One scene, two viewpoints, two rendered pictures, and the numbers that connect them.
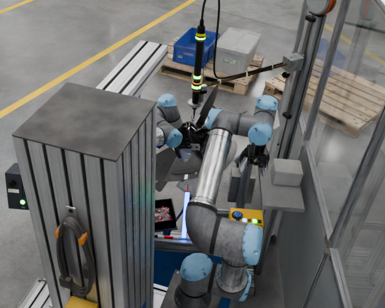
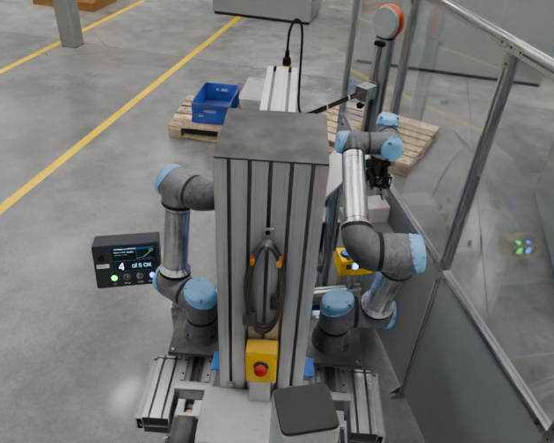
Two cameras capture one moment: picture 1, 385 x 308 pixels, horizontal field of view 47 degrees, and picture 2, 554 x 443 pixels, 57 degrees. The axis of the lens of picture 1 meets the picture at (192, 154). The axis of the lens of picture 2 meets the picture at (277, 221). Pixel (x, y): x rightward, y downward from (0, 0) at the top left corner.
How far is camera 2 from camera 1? 50 cm
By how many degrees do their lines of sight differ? 10
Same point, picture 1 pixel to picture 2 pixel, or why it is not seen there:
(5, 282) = (69, 394)
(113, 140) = (314, 149)
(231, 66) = not seen: hidden behind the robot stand
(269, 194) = not seen: hidden behind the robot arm
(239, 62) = not seen: hidden behind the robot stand
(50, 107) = (230, 130)
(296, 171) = (382, 206)
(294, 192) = (384, 228)
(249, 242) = (417, 250)
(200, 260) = (339, 294)
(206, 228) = (373, 243)
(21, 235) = (71, 338)
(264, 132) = (398, 145)
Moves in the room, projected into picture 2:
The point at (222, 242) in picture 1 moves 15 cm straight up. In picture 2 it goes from (390, 254) to (401, 212)
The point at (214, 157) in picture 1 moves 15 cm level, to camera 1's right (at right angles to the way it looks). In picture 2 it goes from (356, 177) to (402, 174)
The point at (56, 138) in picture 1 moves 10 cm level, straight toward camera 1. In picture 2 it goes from (259, 154) to (284, 176)
